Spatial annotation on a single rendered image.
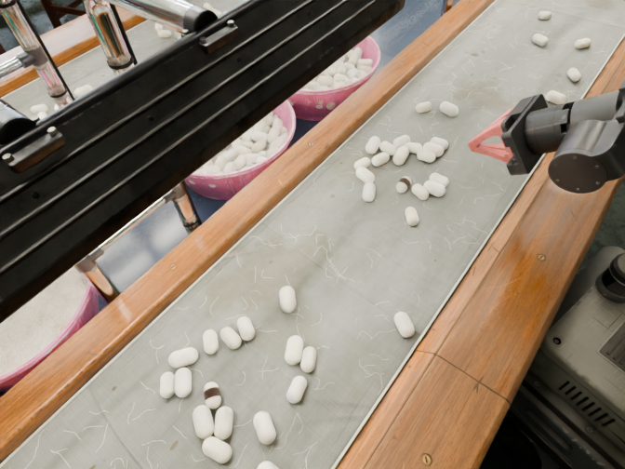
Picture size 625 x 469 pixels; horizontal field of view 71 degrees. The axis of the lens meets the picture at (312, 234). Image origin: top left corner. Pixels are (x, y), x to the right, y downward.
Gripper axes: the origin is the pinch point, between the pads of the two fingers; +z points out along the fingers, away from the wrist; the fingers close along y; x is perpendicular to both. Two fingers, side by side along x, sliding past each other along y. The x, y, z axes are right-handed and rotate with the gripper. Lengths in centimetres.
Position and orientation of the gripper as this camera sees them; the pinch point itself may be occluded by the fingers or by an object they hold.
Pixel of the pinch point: (474, 145)
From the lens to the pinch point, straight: 70.6
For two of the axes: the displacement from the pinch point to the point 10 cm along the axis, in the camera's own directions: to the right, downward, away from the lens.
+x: 5.3, 7.7, 3.6
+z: -5.7, 0.1, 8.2
